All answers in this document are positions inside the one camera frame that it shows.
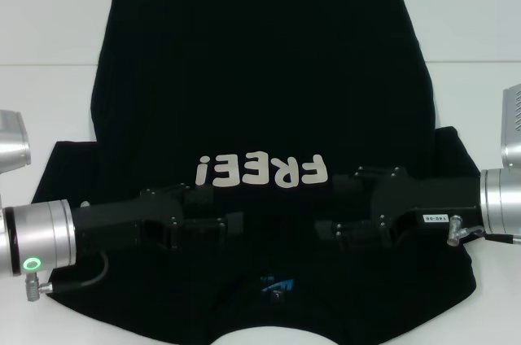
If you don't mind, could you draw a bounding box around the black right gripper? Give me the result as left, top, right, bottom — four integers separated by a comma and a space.
315, 165, 484, 251

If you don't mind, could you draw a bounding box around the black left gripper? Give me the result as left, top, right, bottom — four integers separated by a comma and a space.
72, 184, 245, 257

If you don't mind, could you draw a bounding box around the black shirt with FREE print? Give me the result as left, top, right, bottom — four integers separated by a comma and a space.
32, 0, 500, 345

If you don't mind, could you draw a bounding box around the right arm cable with plug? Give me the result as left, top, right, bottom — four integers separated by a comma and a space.
446, 216, 521, 247

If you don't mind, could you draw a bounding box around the arm cable with plug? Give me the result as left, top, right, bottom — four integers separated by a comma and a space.
446, 216, 521, 247
24, 253, 110, 302

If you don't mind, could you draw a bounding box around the left arm cable with plug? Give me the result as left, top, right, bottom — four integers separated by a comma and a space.
24, 253, 110, 302

